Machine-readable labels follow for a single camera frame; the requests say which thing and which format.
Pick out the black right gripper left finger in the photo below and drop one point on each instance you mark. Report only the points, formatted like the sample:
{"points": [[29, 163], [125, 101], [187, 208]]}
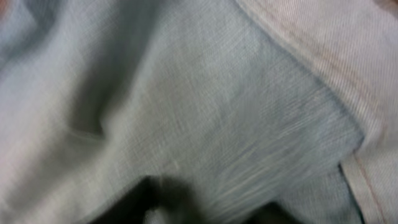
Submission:
{"points": [[168, 194]]}

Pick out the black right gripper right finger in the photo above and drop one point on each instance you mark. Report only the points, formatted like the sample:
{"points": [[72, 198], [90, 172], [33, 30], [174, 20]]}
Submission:
{"points": [[271, 213]]}

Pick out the light blue denim shorts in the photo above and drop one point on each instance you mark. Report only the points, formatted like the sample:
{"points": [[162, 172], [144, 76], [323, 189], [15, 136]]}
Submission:
{"points": [[238, 103]]}

